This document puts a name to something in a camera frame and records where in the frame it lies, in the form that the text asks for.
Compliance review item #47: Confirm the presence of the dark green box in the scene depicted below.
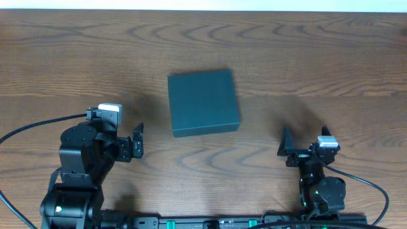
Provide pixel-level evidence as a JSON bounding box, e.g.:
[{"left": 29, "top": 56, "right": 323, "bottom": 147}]
[{"left": 168, "top": 69, "right": 240, "bottom": 137}]

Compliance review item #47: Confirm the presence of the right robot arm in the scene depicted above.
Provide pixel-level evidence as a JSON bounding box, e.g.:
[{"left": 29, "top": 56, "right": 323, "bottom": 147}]
[{"left": 277, "top": 126, "right": 346, "bottom": 220}]

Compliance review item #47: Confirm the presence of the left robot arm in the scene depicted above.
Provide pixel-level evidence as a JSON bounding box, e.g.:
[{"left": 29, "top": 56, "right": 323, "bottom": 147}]
[{"left": 40, "top": 120, "right": 144, "bottom": 228}]

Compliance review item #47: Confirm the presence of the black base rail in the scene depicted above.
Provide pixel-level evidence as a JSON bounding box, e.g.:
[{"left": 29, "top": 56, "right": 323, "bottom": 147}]
[{"left": 101, "top": 209, "right": 367, "bottom": 229}]

